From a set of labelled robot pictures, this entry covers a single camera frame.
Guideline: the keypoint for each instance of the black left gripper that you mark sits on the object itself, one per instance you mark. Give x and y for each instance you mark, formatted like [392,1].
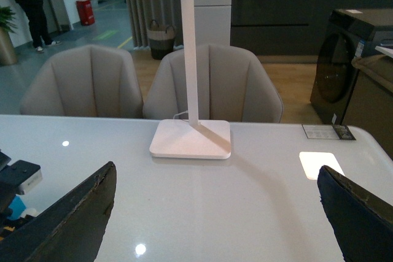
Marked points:
[7,192]

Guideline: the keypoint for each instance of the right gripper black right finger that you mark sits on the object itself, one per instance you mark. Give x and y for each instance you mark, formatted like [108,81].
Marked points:
[361,221]

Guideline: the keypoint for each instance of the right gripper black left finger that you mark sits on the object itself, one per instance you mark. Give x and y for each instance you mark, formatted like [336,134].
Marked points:
[71,229]

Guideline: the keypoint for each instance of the blue three-stud block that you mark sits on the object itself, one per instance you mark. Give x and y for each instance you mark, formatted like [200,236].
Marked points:
[17,206]

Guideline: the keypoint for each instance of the black and white label sticker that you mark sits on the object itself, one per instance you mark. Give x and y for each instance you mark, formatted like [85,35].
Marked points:
[334,132]

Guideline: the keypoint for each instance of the green potted plant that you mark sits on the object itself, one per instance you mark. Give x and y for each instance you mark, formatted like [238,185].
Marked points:
[8,55]

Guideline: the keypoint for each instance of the beige chair left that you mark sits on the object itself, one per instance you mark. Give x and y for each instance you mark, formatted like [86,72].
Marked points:
[87,81]

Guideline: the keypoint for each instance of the beige chair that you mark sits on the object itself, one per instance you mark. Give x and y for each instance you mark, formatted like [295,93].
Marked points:
[87,81]
[232,86]

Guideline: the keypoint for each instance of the white desk lamp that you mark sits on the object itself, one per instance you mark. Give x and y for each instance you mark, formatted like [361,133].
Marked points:
[192,138]

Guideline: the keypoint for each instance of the red bin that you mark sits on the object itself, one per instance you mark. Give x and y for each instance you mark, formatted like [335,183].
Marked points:
[85,12]

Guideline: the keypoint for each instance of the black washing machine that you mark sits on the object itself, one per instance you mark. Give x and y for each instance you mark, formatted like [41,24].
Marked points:
[351,33]

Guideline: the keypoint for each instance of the beige chair right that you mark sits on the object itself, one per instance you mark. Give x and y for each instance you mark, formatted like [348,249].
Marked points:
[232,86]

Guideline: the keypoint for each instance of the dark grey cabinet counter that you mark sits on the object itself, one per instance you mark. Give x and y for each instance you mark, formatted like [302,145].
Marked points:
[287,27]

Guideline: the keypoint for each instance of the grey curtain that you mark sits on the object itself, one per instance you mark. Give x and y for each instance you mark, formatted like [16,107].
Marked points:
[153,7]

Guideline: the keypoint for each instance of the white pillar cabinet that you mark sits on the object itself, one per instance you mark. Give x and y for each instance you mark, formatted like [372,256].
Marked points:
[213,21]

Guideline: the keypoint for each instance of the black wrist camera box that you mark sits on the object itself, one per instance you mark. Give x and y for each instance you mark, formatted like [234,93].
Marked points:
[20,177]

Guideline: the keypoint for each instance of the woven basket with handles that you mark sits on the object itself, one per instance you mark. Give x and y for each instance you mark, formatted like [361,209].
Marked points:
[161,39]

